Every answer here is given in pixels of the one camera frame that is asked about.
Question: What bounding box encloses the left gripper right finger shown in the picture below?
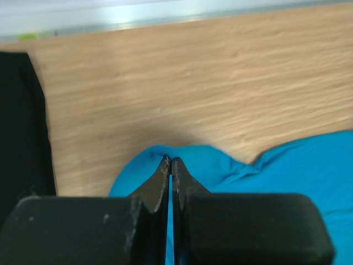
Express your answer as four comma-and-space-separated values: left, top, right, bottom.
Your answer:
172, 158, 335, 264

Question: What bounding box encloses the blue t shirt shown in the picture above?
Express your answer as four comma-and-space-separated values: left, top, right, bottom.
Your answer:
109, 131, 352, 264

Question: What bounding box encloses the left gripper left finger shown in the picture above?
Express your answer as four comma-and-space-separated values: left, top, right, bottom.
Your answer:
1, 157, 170, 264

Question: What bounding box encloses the folded black t shirt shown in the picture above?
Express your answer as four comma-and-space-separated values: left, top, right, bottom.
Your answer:
1, 52, 56, 221

